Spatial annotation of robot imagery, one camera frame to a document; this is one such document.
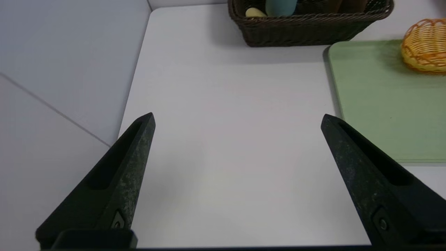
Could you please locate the blue-grey plastic cup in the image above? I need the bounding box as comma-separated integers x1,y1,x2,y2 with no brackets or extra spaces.
265,0,298,17

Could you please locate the dark brown wicker basket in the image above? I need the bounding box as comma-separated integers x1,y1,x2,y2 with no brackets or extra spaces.
228,0,395,47

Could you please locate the small round yellow basket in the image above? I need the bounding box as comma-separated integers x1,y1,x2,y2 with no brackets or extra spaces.
401,18,446,75

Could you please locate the green plastic tray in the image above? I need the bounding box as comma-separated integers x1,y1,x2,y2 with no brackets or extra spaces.
328,39,446,164

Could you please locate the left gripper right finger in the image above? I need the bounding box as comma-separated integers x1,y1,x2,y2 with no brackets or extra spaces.
321,114,446,246

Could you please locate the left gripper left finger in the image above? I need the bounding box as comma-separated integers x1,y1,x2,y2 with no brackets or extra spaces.
36,112,156,249

